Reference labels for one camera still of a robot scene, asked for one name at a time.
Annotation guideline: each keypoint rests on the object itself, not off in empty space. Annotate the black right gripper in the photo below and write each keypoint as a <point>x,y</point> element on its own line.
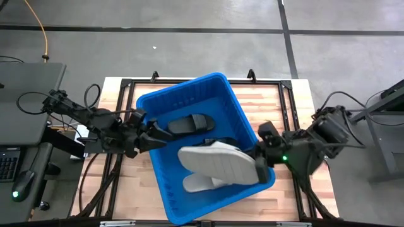
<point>274,153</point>

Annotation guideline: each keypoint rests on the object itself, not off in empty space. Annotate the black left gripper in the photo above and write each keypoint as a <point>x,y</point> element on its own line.
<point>134,142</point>

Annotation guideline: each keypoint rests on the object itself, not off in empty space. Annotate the white slide sandal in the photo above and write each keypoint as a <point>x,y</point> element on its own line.
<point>195,183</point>
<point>217,162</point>

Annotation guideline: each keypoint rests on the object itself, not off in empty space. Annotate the blue plastic bin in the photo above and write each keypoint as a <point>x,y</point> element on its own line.
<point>189,208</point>

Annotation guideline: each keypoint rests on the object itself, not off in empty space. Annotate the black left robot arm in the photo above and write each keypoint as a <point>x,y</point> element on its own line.
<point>101,123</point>

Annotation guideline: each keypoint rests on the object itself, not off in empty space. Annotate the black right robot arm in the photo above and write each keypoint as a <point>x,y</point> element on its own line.
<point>328,129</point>

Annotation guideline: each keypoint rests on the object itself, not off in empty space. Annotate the wooden table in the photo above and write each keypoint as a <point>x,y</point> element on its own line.
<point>126,83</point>

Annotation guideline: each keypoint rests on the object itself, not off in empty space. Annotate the grey side desk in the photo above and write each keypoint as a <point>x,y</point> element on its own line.
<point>63,195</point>

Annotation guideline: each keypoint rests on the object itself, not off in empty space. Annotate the black side desk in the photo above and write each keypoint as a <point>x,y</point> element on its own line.
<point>388,142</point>

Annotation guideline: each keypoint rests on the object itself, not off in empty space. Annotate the black computer mouse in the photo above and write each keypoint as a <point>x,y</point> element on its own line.
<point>22,186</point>

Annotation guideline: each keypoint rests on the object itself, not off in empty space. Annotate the black keyboard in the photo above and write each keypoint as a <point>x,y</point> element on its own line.
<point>8,167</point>

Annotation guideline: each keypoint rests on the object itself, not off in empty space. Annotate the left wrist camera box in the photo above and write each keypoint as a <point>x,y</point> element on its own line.
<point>138,117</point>

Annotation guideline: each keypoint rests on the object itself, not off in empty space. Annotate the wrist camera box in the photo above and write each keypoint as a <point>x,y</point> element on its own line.
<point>269,130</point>
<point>138,117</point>

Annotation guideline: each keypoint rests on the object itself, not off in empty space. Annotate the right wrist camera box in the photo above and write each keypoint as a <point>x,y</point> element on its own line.
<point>269,130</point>

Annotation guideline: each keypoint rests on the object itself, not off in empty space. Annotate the silver metal bracket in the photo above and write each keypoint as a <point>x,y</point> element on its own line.
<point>116,224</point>
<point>293,224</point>

